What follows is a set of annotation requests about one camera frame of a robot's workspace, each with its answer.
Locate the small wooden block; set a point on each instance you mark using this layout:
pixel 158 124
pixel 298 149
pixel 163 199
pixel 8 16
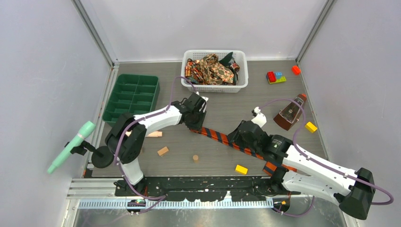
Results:
pixel 162 151

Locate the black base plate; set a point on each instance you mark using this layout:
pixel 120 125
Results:
pixel 203 188

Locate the floral patterned tie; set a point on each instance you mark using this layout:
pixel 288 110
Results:
pixel 208 71

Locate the mint green microphone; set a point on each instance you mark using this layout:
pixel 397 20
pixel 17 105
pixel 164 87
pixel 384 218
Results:
pixel 85 131

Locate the white plastic basket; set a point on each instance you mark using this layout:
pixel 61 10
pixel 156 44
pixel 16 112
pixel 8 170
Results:
pixel 240 59

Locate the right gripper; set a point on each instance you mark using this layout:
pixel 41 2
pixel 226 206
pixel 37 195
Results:
pixel 235 137

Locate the orange navy striped tie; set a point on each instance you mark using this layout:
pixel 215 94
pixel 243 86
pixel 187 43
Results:
pixel 269 168

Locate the black microphone stand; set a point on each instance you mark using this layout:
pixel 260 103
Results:
pixel 102 157

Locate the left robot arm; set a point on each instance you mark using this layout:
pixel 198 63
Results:
pixel 125 139

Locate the red toy brick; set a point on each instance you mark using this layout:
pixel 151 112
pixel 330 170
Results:
pixel 296 70

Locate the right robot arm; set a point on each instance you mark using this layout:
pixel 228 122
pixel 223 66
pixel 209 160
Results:
pixel 301 171

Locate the dark green tie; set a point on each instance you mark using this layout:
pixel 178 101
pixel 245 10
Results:
pixel 227 59

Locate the brown wooden metronome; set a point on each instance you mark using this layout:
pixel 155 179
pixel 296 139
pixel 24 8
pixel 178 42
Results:
pixel 289 115

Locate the green compartment tray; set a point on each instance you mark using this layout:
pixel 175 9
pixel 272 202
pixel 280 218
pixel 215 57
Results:
pixel 133 94

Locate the wooden cylinder peg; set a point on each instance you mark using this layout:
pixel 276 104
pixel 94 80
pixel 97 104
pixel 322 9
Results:
pixel 154 134

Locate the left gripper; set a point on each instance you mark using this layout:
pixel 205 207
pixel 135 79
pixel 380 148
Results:
pixel 202 113

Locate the yellow toy brick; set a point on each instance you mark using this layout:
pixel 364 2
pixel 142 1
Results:
pixel 311 127
pixel 241 169

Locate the stacked lego bricks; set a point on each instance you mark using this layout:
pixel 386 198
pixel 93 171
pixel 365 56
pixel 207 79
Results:
pixel 275 77

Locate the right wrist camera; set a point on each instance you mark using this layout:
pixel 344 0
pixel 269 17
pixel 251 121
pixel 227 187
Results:
pixel 258 117

